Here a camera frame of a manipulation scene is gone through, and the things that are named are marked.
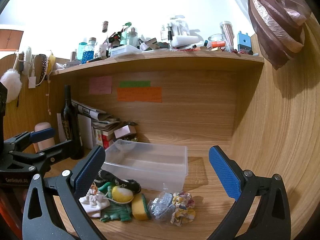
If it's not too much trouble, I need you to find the black patterned strap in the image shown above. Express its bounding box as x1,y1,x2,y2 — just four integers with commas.
93,169,142,196

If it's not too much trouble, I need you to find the green striped sock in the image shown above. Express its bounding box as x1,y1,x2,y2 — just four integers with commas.
98,182,132,223

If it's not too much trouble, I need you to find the yellow white felt ball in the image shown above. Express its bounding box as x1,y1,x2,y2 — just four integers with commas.
111,186,134,203

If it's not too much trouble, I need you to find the floral fabric scrunchie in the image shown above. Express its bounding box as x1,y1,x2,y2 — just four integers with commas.
170,191,196,226

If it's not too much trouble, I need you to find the yellow green sponge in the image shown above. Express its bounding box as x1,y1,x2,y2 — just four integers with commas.
131,193,150,220

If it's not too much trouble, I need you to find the pink cylindrical cup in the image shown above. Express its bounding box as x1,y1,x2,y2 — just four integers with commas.
33,122,55,153

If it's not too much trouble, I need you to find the dark wine bottle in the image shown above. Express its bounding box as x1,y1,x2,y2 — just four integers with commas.
61,85,84,160

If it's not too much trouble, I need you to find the white cloth scrunchie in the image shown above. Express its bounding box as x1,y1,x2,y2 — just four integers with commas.
79,189,110,218

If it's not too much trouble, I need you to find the stack of books and papers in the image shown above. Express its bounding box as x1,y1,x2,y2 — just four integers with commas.
71,99,120,149

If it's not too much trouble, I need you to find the white fluffy pompom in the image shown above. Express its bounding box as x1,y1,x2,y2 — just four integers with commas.
1,69,22,103

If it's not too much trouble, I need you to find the small white cardboard box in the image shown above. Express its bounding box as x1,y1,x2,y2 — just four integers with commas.
114,125,136,139

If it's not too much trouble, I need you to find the bowl of marbles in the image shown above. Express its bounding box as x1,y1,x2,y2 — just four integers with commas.
116,137,137,152

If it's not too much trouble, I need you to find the pink sticky note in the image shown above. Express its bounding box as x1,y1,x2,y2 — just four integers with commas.
89,76,112,95

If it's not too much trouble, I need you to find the blue glass jar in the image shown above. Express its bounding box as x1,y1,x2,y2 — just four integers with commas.
82,37,96,64

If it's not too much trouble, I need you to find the clear plastic storage bin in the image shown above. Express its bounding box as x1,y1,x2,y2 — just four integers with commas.
101,139,188,192

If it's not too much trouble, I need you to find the orange sticky note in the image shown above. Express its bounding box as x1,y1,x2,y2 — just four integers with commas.
117,87,162,102

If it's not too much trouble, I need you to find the green sticky note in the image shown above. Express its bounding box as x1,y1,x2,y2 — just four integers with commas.
119,80,151,88

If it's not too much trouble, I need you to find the clear shelf tray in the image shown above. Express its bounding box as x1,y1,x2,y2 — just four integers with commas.
110,45,142,57

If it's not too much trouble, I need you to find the wooden shelf board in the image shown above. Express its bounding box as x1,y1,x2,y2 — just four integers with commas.
52,51,264,76

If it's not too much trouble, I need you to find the blue plastic block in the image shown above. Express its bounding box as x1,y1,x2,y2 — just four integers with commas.
237,31,252,52

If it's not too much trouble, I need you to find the orange tube on shelf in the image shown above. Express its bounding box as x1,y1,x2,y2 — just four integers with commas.
211,41,226,48

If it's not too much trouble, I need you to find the glass jar with pink contents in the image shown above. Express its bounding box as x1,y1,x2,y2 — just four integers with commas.
220,21,234,50

